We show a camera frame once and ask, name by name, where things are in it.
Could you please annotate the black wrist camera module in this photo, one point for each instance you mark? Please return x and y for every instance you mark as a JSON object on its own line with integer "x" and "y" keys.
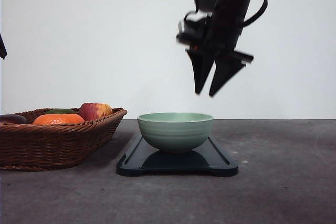
{"x": 196, "y": 34}

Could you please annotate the orange mandarin fruit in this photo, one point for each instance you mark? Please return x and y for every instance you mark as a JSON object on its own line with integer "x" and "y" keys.
{"x": 53, "y": 119}

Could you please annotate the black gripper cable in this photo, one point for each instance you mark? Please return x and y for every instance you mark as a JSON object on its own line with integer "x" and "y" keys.
{"x": 255, "y": 17}

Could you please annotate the brown wicker basket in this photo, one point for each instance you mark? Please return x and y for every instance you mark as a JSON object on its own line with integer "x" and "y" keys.
{"x": 45, "y": 147}

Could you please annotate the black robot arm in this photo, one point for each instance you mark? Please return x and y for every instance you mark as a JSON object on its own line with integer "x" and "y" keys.
{"x": 3, "y": 52}

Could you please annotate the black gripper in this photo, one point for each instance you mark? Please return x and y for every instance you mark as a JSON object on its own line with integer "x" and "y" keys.
{"x": 227, "y": 21}

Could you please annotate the red yellow apple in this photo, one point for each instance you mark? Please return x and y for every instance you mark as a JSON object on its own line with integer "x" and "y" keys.
{"x": 94, "y": 111}

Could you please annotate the dark green fruit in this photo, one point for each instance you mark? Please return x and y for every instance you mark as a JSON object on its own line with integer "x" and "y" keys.
{"x": 60, "y": 111}

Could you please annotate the dark teal rectangular tray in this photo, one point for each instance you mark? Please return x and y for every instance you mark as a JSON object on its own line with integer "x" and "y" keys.
{"x": 212, "y": 157}

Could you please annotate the light green ceramic bowl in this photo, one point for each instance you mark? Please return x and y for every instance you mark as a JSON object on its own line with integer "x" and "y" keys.
{"x": 175, "y": 132}

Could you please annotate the dark purple fruit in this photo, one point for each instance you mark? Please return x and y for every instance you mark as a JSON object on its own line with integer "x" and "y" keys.
{"x": 13, "y": 119}

